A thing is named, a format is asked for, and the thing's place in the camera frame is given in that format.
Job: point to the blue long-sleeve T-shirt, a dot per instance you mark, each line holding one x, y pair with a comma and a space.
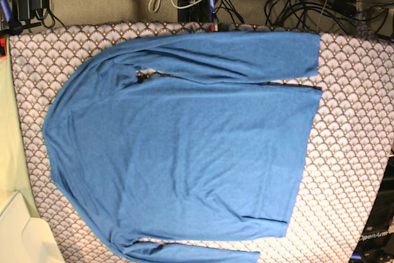
159, 141

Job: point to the fan-patterned table cloth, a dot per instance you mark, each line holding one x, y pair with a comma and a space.
347, 153

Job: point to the white plastic bin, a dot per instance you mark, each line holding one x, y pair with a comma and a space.
25, 238

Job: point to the black OpenArm case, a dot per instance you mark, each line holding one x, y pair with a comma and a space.
376, 241

